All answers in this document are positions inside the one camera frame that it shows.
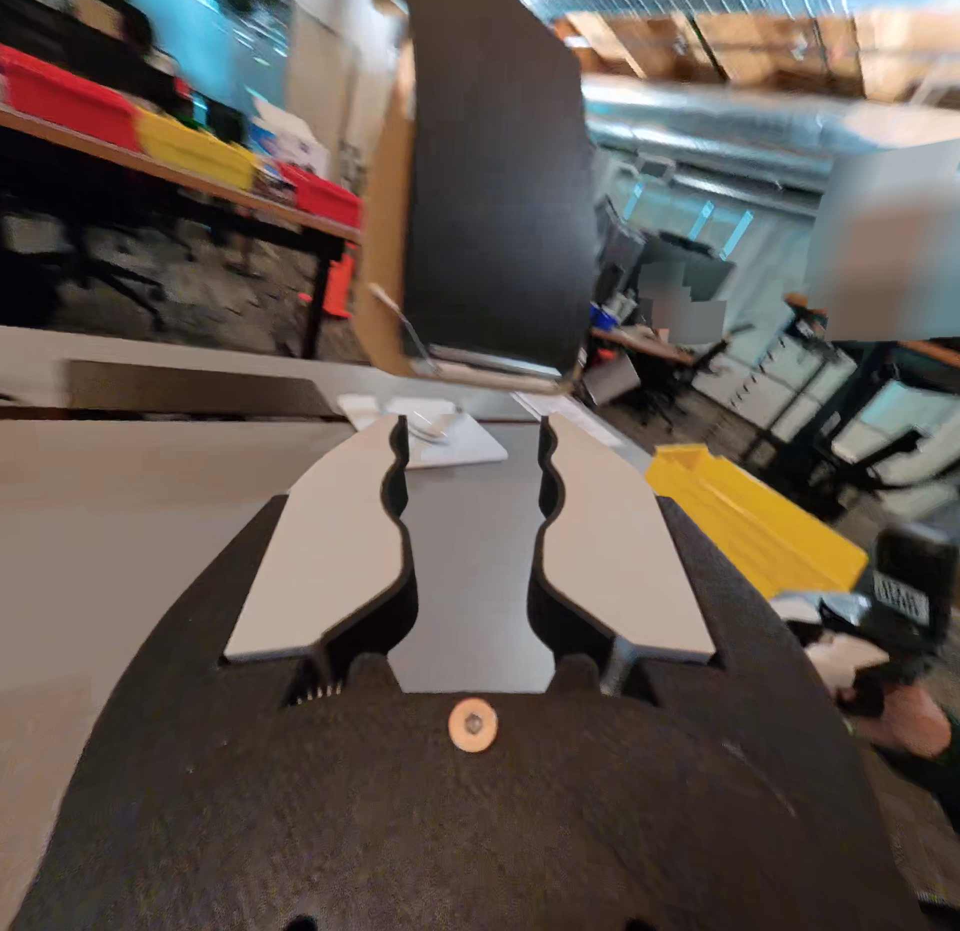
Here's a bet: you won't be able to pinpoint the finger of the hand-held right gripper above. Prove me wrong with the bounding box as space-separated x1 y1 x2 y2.
771 590 830 628
802 634 892 698

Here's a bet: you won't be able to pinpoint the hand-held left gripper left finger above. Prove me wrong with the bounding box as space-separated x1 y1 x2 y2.
223 413 420 670

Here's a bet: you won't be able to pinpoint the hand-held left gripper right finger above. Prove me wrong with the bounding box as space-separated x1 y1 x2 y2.
528 413 717 676

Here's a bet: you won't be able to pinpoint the person's right hand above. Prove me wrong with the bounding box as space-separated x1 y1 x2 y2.
836 679 955 760

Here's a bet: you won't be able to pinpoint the large yellow plastic bin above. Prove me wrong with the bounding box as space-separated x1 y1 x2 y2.
645 443 870 598

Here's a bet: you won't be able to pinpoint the white stand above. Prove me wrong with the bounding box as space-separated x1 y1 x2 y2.
337 282 571 471

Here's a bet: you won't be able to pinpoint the white drawer cabinets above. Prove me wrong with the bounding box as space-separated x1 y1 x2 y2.
690 331 960 497

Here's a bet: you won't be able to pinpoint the wooden desk black legs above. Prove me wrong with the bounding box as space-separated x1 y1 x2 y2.
0 106 365 362

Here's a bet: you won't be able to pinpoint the red plastic bin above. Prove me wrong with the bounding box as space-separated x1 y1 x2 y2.
279 162 365 231
0 44 144 152

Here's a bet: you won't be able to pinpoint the black tan-edged board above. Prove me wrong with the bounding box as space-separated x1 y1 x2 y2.
352 0 601 400

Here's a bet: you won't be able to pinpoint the small yellow plastic bin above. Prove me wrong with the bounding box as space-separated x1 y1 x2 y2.
135 109 260 193

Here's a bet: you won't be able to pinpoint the silver ventilation ducts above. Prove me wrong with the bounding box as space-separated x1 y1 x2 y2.
585 72 960 178

